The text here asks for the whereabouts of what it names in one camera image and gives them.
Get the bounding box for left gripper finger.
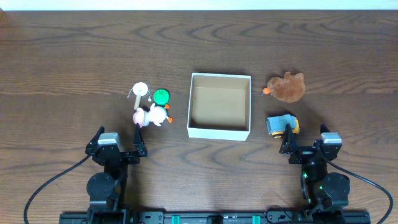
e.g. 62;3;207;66
89;126;104;148
133;123;146;152

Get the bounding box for yellow grey toy truck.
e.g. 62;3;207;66
266;114;300;139

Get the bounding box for pink white duck toy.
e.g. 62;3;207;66
133;103;174;128

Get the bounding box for brown plush toy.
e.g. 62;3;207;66
262;72;306;103

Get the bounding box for green round plastic disc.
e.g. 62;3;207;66
154;89;170;106

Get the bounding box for white wooden rattle drum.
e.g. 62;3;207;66
127;82;152;110

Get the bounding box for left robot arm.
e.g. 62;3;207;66
84;124;147;223

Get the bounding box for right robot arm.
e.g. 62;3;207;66
279;124;350;223

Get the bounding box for white cardboard box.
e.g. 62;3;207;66
187;73;251;141

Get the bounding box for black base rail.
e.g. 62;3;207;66
58;209;371;224

